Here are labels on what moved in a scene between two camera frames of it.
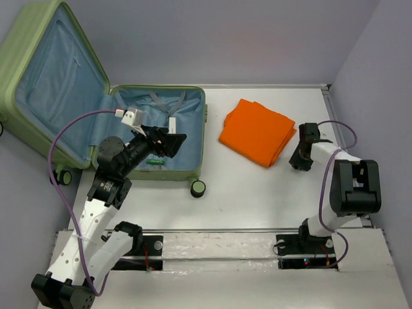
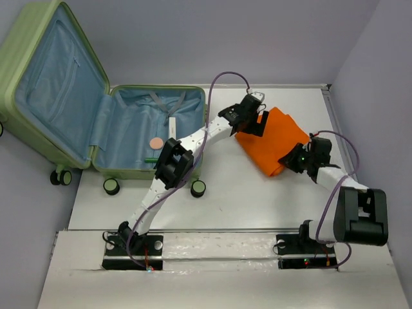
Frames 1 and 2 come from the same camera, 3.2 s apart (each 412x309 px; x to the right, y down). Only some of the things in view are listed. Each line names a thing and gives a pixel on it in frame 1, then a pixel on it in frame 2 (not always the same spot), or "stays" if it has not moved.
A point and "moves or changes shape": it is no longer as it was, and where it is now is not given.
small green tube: (155, 161) stays
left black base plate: (142, 245) stays
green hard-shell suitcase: (49, 73) stays
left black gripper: (170, 143) to (260, 125)
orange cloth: (255, 132) moves or changes shape
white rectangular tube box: (172, 125) stays
